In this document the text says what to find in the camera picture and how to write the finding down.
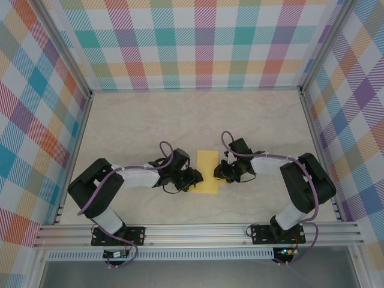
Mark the perforated metal cable tray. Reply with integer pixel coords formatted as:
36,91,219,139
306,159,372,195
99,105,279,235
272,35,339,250
46,247,275,261

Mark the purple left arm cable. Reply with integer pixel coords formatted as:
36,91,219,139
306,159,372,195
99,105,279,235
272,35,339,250
77,140,181,269

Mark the slotted aluminium frame rail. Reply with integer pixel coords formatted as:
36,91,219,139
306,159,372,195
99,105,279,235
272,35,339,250
32,220,365,248

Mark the aluminium frame post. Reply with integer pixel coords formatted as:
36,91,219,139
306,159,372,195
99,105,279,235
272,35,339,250
29,0,94,97
298,0,358,94

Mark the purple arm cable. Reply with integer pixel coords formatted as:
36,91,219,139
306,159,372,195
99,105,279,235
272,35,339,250
221,131,320,266
77,140,181,269

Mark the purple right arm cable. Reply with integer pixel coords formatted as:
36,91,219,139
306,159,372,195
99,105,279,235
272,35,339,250
221,131,320,266

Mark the yellow cloth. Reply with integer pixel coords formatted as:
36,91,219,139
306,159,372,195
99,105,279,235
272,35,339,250
194,149,221,195

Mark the aluminium side floor rail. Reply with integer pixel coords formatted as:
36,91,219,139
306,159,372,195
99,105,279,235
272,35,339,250
52,91,94,226
298,88,346,223

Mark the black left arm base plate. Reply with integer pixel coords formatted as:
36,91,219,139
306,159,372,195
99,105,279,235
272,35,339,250
91,226,147,247

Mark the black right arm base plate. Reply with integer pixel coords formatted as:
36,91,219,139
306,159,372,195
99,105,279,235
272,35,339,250
251,224,306,245

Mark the small black circuit board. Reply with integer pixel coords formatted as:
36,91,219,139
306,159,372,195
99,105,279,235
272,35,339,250
103,249,130,259

